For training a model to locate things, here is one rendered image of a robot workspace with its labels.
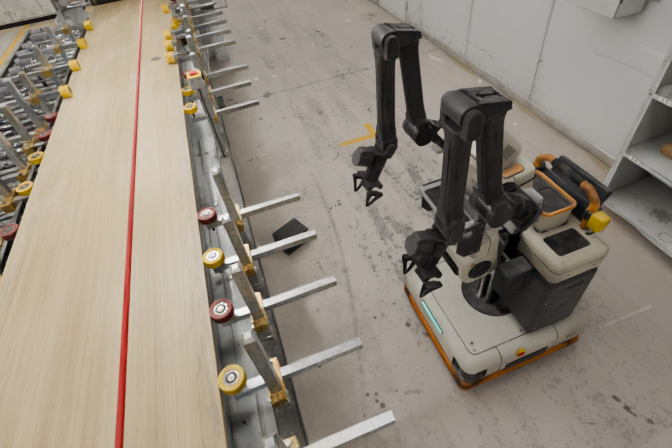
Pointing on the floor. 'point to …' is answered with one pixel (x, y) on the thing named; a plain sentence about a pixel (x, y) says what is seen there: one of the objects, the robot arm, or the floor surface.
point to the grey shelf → (631, 197)
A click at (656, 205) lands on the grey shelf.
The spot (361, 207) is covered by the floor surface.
